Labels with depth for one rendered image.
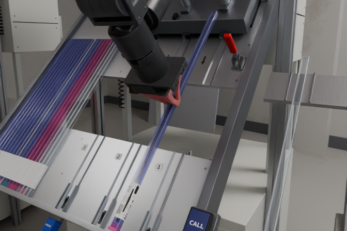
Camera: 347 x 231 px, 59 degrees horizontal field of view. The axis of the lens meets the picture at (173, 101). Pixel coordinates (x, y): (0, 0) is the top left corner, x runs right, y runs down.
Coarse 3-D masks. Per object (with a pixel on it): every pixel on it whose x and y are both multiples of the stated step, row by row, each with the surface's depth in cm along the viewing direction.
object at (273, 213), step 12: (300, 72) 57; (300, 84) 56; (300, 96) 54; (288, 120) 52; (288, 132) 50; (288, 144) 49; (288, 156) 48; (276, 180) 46; (276, 192) 45; (276, 204) 44; (276, 216) 43; (264, 228) 42
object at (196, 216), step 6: (192, 210) 51; (198, 210) 51; (192, 216) 51; (198, 216) 50; (204, 216) 50; (192, 222) 50; (198, 222) 50; (204, 222) 49; (186, 228) 50; (192, 228) 50; (198, 228) 49; (204, 228) 49
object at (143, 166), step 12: (216, 12) 70; (204, 36) 67; (192, 60) 64; (180, 84) 61; (180, 96) 60; (168, 108) 58; (168, 120) 57; (156, 132) 56; (156, 144) 55; (144, 156) 54; (144, 168) 52; (132, 180) 51; (120, 228) 48
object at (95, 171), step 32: (64, 160) 75; (96, 160) 71; (128, 160) 68; (160, 160) 65; (192, 160) 62; (64, 192) 69; (96, 192) 66; (160, 192) 60; (192, 192) 58; (96, 224) 62; (128, 224) 59; (160, 224) 57
